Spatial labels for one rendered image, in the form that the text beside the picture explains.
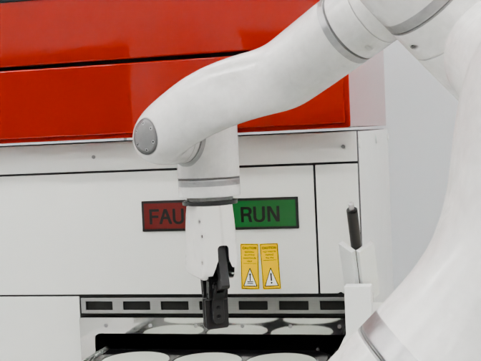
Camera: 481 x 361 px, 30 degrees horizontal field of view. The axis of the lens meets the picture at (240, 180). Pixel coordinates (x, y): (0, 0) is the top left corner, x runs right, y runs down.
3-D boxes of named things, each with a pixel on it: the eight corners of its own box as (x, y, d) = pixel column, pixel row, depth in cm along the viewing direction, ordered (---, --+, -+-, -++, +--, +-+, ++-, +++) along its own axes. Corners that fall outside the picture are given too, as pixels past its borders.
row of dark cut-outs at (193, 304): (83, 312, 144) (81, 297, 144) (356, 312, 134) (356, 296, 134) (81, 313, 143) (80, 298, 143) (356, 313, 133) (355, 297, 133)
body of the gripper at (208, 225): (173, 193, 125) (177, 273, 126) (192, 197, 115) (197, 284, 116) (224, 190, 127) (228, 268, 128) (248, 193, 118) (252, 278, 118)
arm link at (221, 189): (170, 178, 124) (171, 200, 124) (187, 180, 116) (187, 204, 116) (227, 175, 127) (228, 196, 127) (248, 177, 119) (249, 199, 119)
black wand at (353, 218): (357, 207, 94) (358, 199, 95) (343, 207, 94) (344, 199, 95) (372, 335, 106) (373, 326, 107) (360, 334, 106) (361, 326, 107)
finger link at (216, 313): (202, 280, 121) (205, 329, 122) (209, 283, 118) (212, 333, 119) (225, 277, 122) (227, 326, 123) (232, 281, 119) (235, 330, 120)
